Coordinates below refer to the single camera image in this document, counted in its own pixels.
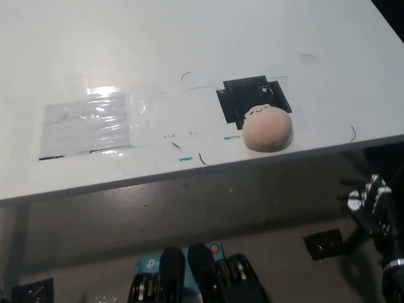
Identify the black square mask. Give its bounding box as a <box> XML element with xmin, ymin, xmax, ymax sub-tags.
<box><xmin>215</xmin><ymin>74</ymin><xmax>293</xmax><ymax>131</ymax></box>

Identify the clear plastic taped sheet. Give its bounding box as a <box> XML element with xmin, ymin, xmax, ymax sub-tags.
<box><xmin>38</xmin><ymin>92</ymin><xmax>137</xmax><ymax>161</ymax></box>

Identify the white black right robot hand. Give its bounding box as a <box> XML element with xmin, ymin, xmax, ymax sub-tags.
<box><xmin>336</xmin><ymin>173</ymin><xmax>401</xmax><ymax>266</ymax></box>

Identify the grey table leg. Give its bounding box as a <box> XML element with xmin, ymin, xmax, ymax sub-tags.
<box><xmin>14</xmin><ymin>201</ymin><xmax>33</xmax><ymax>285</ymax></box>

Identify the pink dumpling plush toy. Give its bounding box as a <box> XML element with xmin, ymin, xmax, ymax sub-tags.
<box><xmin>241</xmin><ymin>104</ymin><xmax>294</xmax><ymax>153</ymax></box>

